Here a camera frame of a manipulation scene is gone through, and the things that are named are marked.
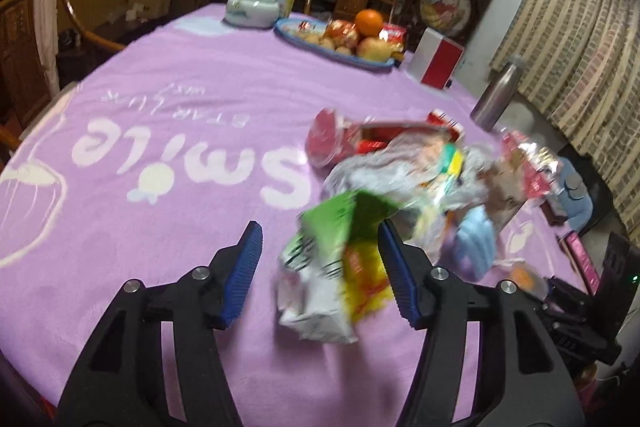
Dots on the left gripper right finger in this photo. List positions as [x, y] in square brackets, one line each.
[521, 379]

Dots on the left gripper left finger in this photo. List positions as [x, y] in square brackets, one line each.
[118, 378]

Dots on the clear plastic cup with orange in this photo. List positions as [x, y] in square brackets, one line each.
[529, 280]

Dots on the blue face mask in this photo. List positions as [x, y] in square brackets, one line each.
[472, 248]

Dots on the green white snack bag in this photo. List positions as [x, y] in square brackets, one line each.
[331, 273]

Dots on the blue seat cushion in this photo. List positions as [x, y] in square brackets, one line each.
[573, 195]

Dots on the crumpled clear plastic wrapper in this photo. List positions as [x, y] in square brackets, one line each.
[436, 183]

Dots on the purple smile tablecloth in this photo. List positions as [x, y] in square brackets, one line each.
[161, 157]

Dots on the silver metal bottle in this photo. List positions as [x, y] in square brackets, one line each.
[498, 94]

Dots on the red wrapped snack pack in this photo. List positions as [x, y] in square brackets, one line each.
[333, 137]

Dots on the wooden armchair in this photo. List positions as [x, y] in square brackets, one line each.
[22, 71]

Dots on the red white box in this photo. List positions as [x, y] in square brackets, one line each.
[435, 60]

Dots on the yellow apple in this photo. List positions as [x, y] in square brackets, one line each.
[374, 50]

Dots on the red snack packet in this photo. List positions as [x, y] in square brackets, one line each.
[395, 37]

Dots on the blue fruit plate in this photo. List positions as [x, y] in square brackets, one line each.
[311, 36]

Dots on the checkered beige curtain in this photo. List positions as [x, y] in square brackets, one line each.
[582, 74]

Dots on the orange fruit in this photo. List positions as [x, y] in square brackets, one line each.
[369, 23]

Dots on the round painted decorative screen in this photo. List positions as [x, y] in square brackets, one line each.
[454, 19]

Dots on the white ceramic lidded pot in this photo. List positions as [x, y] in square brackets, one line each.
[252, 13]

